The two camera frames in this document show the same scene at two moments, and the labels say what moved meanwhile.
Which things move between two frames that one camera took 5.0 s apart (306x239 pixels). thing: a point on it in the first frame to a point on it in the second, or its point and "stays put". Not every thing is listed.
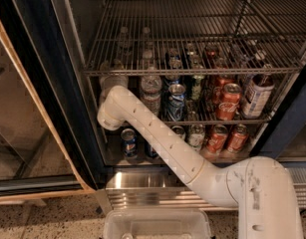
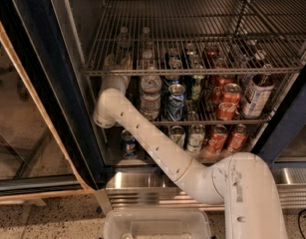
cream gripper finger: [119, 69] to [127, 62]
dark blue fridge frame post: [291, 118] stays put
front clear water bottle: [151, 86] stays put
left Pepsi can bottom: [130, 142] stays put
